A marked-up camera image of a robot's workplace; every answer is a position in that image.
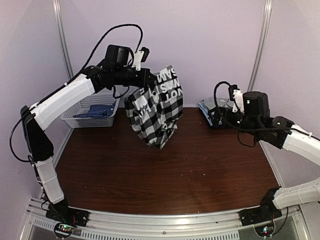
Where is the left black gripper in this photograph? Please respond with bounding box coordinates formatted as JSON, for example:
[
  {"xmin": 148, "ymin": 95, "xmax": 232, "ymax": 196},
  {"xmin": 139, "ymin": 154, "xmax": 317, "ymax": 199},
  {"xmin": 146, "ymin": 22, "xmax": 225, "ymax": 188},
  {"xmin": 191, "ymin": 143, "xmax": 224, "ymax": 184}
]
[{"xmin": 113, "ymin": 67, "xmax": 156, "ymax": 88}]

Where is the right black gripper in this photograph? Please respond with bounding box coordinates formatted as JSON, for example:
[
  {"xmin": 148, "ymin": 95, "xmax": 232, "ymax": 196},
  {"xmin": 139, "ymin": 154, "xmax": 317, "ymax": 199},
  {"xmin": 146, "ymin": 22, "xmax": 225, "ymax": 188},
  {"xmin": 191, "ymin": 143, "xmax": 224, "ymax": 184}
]
[{"xmin": 208, "ymin": 106, "xmax": 260, "ymax": 138}]

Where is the black white plaid shirt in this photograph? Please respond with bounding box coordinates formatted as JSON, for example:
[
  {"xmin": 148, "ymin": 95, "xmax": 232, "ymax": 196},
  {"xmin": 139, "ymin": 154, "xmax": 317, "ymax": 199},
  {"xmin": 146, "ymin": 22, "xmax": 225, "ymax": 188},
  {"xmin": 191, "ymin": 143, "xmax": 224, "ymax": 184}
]
[{"xmin": 124, "ymin": 65, "xmax": 184, "ymax": 149}]

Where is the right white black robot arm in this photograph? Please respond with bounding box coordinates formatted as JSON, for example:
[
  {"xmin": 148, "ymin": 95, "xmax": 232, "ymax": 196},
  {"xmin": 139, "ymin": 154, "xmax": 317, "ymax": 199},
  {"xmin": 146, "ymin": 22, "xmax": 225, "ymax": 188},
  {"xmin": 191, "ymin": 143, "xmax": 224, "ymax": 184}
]
[{"xmin": 213, "ymin": 89, "xmax": 320, "ymax": 221}]

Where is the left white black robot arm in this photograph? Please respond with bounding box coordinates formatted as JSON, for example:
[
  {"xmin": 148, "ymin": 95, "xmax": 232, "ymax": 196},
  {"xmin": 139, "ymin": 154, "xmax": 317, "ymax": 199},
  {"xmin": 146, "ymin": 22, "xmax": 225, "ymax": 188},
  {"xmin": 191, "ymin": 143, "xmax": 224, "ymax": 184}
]
[{"xmin": 21, "ymin": 45, "xmax": 154, "ymax": 222}]

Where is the folded grey collared shirt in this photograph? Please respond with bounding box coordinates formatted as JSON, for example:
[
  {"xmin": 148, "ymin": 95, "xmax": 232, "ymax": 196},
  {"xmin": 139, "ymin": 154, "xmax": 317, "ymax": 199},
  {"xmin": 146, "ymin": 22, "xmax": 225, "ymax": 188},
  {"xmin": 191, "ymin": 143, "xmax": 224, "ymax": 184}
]
[{"xmin": 200, "ymin": 96, "xmax": 234, "ymax": 111}]

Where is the folded light blue shirt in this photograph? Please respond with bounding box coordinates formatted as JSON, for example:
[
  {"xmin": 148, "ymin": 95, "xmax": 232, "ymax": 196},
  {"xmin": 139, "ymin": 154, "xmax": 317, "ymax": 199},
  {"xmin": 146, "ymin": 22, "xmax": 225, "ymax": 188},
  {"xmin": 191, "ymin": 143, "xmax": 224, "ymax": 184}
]
[{"xmin": 197, "ymin": 102, "xmax": 213, "ymax": 127}]

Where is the white plastic mesh basket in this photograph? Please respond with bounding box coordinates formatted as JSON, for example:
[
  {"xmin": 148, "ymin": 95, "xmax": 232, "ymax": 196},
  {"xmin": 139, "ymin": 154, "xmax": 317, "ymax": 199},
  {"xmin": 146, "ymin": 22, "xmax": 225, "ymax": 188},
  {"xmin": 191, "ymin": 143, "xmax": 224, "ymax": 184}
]
[{"xmin": 60, "ymin": 93, "xmax": 120, "ymax": 129}]

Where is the blue patterned shirt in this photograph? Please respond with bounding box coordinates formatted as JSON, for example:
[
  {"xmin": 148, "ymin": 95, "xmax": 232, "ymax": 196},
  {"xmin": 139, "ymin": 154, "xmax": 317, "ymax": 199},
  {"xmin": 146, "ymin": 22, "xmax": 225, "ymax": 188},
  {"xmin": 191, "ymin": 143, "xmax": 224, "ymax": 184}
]
[{"xmin": 72, "ymin": 100, "xmax": 118, "ymax": 119}]

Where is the right small circuit board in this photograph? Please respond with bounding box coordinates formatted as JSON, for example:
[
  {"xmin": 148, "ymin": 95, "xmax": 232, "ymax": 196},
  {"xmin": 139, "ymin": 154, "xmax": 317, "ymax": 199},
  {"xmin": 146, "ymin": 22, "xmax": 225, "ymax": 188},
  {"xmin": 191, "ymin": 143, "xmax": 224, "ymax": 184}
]
[{"xmin": 254, "ymin": 225, "xmax": 275, "ymax": 238}]

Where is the small circuit board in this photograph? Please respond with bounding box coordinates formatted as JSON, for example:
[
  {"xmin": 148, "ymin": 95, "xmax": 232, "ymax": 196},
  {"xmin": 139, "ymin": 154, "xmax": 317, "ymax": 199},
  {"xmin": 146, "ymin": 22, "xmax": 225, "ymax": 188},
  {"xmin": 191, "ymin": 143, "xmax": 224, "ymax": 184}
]
[
  {"xmin": 53, "ymin": 222, "xmax": 75, "ymax": 238},
  {"xmin": 254, "ymin": 225, "xmax": 275, "ymax": 238}
]

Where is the left small circuit board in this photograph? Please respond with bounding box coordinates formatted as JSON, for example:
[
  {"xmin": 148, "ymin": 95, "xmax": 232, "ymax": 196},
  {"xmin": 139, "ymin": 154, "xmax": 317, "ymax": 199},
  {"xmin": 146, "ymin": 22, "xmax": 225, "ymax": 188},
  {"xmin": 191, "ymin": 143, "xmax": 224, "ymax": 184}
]
[{"xmin": 53, "ymin": 222, "xmax": 75, "ymax": 238}]

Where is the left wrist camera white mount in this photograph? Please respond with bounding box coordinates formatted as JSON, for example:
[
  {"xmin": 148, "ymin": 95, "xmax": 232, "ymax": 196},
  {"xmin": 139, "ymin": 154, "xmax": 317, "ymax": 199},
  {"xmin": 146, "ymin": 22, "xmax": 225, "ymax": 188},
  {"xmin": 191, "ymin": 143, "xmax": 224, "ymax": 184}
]
[{"xmin": 132, "ymin": 47, "xmax": 150, "ymax": 71}]

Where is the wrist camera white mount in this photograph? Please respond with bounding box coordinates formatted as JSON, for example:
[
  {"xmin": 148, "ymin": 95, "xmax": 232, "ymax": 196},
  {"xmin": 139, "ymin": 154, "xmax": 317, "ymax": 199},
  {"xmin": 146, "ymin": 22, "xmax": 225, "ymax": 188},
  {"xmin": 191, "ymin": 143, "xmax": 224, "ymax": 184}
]
[
  {"xmin": 228, "ymin": 84, "xmax": 245, "ymax": 114},
  {"xmin": 132, "ymin": 47, "xmax": 150, "ymax": 71}
]

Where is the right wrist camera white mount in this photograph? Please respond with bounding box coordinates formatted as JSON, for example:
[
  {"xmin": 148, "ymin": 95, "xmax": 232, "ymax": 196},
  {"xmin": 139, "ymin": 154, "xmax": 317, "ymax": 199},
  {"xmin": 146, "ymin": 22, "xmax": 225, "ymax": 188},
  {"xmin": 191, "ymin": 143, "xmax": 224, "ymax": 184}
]
[{"xmin": 228, "ymin": 84, "xmax": 245, "ymax": 114}]

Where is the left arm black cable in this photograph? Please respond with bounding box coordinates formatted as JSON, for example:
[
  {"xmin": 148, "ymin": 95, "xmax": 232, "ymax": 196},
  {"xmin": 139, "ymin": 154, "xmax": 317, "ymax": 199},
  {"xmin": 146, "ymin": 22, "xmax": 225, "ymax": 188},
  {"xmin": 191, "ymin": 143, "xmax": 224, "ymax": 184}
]
[{"xmin": 9, "ymin": 23, "xmax": 144, "ymax": 163}]

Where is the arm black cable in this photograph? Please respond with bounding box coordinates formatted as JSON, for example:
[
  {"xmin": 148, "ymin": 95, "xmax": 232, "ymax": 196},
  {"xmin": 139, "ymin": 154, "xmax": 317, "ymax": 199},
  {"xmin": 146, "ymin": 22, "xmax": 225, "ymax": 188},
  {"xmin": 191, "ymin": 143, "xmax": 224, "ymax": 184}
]
[
  {"xmin": 9, "ymin": 23, "xmax": 144, "ymax": 163},
  {"xmin": 213, "ymin": 81, "xmax": 320, "ymax": 148}
]

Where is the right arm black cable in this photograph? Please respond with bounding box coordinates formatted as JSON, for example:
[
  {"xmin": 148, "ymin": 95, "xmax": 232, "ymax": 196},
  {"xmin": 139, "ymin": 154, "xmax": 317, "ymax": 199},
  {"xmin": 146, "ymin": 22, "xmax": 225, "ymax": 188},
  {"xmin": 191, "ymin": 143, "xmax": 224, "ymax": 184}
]
[{"xmin": 213, "ymin": 81, "xmax": 320, "ymax": 148}]

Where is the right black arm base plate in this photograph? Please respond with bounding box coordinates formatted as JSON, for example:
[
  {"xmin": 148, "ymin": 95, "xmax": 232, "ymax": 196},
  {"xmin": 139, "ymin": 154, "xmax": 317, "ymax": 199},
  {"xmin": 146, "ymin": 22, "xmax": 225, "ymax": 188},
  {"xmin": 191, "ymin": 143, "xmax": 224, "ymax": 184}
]
[{"xmin": 238, "ymin": 205, "xmax": 282, "ymax": 227}]

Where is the aluminium front rail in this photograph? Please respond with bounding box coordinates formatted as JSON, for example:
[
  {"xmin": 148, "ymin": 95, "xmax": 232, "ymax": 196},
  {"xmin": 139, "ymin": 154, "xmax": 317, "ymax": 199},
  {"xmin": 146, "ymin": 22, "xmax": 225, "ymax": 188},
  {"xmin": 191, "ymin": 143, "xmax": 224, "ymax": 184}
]
[{"xmin": 18, "ymin": 198, "xmax": 311, "ymax": 240}]

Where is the left aluminium frame post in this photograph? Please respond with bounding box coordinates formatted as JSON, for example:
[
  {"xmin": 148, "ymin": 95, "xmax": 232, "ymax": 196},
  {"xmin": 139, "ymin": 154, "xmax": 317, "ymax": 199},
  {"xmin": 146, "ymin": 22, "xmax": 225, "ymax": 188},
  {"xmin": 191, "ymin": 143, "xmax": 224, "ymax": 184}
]
[{"xmin": 52, "ymin": 0, "xmax": 74, "ymax": 79}]

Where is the aluminium frame post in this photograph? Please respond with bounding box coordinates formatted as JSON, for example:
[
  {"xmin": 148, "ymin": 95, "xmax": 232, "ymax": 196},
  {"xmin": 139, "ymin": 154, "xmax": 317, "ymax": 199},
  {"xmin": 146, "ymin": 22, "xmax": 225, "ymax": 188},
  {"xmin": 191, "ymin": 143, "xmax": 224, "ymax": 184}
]
[
  {"xmin": 52, "ymin": 0, "xmax": 74, "ymax": 79},
  {"xmin": 247, "ymin": 0, "xmax": 273, "ymax": 92}
]

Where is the right aluminium frame post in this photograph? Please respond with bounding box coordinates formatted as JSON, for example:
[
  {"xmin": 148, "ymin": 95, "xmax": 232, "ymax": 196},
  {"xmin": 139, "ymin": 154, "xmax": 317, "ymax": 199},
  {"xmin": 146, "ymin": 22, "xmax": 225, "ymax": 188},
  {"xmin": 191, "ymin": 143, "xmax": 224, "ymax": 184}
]
[{"xmin": 247, "ymin": 0, "xmax": 273, "ymax": 92}]

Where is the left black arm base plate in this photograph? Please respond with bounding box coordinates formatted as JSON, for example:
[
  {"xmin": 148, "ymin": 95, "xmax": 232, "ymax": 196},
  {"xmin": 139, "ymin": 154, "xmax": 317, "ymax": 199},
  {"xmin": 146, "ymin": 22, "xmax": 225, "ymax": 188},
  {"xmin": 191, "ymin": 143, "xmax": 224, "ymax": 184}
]
[{"xmin": 45, "ymin": 201, "xmax": 89, "ymax": 227}]

